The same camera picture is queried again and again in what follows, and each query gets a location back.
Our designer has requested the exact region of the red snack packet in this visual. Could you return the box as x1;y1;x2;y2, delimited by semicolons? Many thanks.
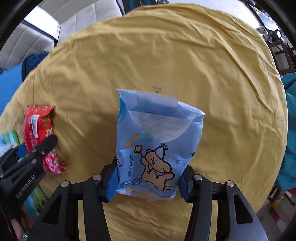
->
23;105;66;174

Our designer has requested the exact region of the blue tissue pack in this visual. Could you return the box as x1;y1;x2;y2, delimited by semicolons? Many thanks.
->
116;89;205;201

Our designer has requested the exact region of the cardboard box with cow print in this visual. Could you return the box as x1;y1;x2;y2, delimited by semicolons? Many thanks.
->
1;131;57;230

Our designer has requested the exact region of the teal bean bag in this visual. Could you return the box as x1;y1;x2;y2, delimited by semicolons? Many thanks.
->
275;72;295;190

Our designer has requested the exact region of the blue foam mat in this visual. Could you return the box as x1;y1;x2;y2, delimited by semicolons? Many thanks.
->
0;64;22;114

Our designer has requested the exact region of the dark blue cloth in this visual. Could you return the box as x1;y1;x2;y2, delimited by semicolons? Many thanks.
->
21;52;49;82

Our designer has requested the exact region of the left white padded chair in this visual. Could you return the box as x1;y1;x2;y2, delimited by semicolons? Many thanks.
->
1;20;58;70

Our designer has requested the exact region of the white padded chair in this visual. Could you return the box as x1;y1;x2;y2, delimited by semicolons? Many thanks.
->
39;0;125;43
1;20;58;70

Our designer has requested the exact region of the right white padded chair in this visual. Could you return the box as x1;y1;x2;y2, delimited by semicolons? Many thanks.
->
39;0;125;43

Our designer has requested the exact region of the yellow tablecloth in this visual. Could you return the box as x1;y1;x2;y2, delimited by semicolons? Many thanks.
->
0;3;288;241

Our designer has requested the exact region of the dark wooden stool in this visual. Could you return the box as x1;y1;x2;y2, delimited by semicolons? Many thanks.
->
267;40;295;76

